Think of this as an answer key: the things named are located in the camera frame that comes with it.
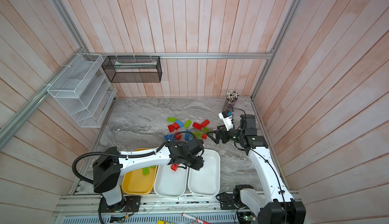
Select green lego brick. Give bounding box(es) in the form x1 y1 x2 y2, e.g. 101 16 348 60
142 167 150 175
184 120 192 128
202 127 210 134
167 117 177 122
193 132 203 139

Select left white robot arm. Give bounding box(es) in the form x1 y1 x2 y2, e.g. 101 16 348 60
72 133 205 206

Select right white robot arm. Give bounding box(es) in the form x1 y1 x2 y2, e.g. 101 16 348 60
207 111 307 224

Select red long lego right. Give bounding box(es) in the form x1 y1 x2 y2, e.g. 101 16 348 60
201 119 210 128

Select red long lego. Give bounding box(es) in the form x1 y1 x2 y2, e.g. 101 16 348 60
201 119 210 128
192 122 202 130

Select blue lego brick upright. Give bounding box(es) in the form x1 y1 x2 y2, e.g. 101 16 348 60
184 130 192 141

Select red long lego left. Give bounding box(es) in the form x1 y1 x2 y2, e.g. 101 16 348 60
192 122 202 130

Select right white plastic bin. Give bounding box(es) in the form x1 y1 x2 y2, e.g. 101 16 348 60
187 149 221 197

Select white plastic bin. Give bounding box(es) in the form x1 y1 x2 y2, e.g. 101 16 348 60
154 165 188 198
187 149 221 197

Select metal pencil cup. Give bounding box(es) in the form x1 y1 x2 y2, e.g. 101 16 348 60
223 90 239 111

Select middle white plastic bin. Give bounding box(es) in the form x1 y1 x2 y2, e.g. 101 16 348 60
154 165 188 198

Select yellow plastic bin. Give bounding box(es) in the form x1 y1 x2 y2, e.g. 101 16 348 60
122 166 158 196

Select red marker pen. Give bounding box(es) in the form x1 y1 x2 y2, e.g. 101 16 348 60
181 213 210 224

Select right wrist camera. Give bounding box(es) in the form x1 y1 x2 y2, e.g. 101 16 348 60
218 111 234 131

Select aluminium frame rail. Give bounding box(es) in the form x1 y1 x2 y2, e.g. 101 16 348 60
53 192 223 217

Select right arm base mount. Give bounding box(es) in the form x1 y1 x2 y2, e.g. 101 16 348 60
216 192 245 210

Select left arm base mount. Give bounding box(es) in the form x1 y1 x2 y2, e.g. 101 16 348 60
98 196 141 213

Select black mesh wall basket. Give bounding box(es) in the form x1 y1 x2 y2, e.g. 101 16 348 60
102 55 163 83

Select white wire mesh shelf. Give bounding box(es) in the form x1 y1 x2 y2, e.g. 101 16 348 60
47 54 117 128

